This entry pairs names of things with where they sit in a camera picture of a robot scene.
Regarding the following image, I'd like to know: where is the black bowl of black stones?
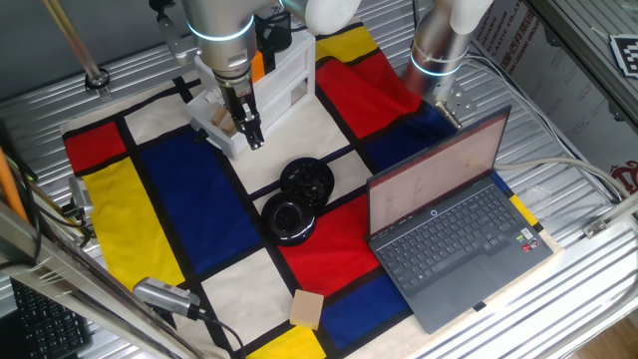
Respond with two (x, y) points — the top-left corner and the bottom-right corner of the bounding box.
(279, 157), (336, 208)

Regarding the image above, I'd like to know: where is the glossy black round lid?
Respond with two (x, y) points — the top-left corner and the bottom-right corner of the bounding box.
(260, 191), (318, 248)

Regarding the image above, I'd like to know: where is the black white fiducial tag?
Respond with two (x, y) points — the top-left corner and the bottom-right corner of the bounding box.
(608, 33), (638, 80)

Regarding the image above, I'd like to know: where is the white printed board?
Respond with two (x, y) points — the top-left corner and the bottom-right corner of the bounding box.
(471, 0), (638, 198)

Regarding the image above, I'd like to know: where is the large wooden block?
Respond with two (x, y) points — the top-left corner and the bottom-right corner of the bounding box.
(288, 288), (325, 331)

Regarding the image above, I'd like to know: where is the black keyboard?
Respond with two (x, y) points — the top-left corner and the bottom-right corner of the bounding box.
(9, 278), (94, 359)

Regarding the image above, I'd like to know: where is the dark metal beam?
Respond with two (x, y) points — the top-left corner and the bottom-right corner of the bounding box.
(527, 0), (638, 126)

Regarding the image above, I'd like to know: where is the aluminium corner bracket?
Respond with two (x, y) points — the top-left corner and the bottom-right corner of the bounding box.
(581, 191), (638, 239)

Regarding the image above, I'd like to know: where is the orange black button box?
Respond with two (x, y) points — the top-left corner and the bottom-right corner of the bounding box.
(248, 47), (278, 85)

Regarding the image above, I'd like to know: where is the thick white cable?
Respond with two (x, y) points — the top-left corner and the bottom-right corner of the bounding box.
(492, 157), (638, 200)

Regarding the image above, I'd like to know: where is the aluminium frame bar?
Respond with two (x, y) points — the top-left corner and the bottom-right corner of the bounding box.
(0, 198), (208, 359)

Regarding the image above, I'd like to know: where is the black mesh pen cup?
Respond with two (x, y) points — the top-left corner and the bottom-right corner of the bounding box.
(256, 10), (294, 55)

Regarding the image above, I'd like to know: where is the silver camera mounting bracket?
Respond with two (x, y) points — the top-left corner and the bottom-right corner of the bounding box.
(157, 14), (200, 67)

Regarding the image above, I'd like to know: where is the black camera cable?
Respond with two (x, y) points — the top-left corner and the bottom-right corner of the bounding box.
(191, 307), (248, 359)

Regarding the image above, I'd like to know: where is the yellow black clamp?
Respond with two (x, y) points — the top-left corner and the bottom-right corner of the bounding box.
(48, 196), (96, 245)

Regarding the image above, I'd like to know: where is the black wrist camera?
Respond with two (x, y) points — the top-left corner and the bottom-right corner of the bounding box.
(149, 0), (176, 21)

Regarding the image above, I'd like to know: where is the orange tube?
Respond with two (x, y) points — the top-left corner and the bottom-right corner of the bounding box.
(0, 147), (29, 223)

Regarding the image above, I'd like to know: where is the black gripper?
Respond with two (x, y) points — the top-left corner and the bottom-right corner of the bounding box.
(220, 79), (265, 151)

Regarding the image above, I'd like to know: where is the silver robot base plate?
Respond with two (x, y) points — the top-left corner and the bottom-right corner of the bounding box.
(432, 79), (478, 132)

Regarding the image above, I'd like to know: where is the brass stand pole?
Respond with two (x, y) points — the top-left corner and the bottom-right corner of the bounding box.
(42, 0), (111, 99)

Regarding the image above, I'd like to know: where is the white plastic drawer cabinet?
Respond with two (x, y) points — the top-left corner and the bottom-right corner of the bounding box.
(193, 29), (318, 137)

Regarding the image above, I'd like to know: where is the colour block tablecloth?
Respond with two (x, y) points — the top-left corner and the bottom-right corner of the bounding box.
(59, 19), (564, 359)

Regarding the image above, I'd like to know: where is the grey laptop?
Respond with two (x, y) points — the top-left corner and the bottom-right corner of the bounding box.
(366, 104), (554, 335)

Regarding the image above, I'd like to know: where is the silver depth camera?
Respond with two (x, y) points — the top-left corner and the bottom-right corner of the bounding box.
(68, 177), (95, 215)
(132, 276), (201, 320)

